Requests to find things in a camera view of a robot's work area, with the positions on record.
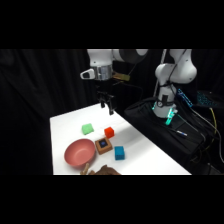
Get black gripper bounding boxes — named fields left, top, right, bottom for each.
left=95, top=78, right=116, bottom=116

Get red foam block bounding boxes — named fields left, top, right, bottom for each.
left=103, top=126, right=116, bottom=139

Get green foam block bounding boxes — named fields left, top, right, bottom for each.
left=81, top=123, right=95, bottom=136

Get wooden block with blue top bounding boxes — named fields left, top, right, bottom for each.
left=94, top=138, right=113, bottom=156

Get blue foam block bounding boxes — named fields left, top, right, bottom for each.
left=113, top=145, right=126, bottom=161

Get pink plastic bowl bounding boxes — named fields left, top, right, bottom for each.
left=63, top=138, right=97, bottom=168

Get green base light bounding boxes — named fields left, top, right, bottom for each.
left=152, top=102, right=178, bottom=126

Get brown wooden object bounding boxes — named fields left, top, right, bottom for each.
left=88, top=164, right=122, bottom=176

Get black robot stand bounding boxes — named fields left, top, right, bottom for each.
left=124, top=96, right=224, bottom=176

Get small wooden stick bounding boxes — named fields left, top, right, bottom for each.
left=80, top=162, right=91, bottom=176

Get cyan patterned black box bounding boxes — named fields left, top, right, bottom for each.
left=176, top=87, right=194, bottom=108

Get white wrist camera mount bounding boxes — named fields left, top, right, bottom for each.
left=79, top=68, right=98, bottom=81

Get yellow cable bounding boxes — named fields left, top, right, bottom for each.
left=199, top=107, right=218, bottom=155

